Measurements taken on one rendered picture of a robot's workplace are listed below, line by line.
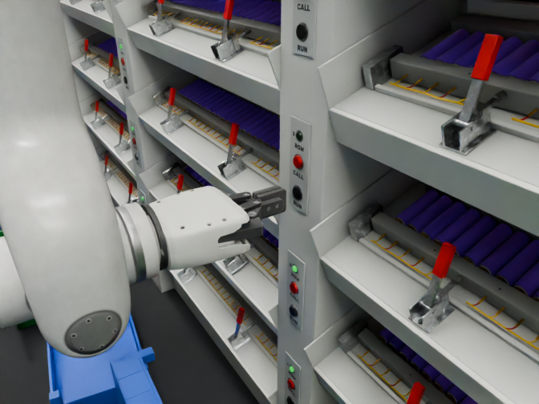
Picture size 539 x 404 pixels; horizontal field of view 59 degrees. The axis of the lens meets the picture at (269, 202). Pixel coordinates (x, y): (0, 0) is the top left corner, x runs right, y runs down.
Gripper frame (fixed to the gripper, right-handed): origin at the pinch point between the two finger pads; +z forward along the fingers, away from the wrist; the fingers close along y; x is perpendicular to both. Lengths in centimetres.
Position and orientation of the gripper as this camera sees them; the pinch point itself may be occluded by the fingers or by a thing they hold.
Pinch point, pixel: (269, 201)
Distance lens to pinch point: 59.5
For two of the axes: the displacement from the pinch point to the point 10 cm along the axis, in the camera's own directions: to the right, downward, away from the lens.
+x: 0.0, -8.8, -4.7
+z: 8.4, -2.5, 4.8
